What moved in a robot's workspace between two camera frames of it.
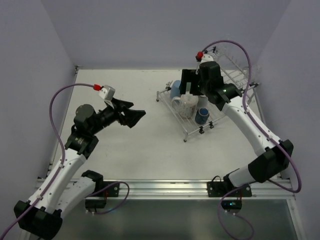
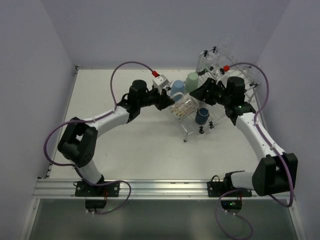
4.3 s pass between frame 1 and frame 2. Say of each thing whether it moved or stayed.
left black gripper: moved
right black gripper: moved
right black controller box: stayed
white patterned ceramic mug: moved
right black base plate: stayed
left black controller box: stayed
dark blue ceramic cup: stayed
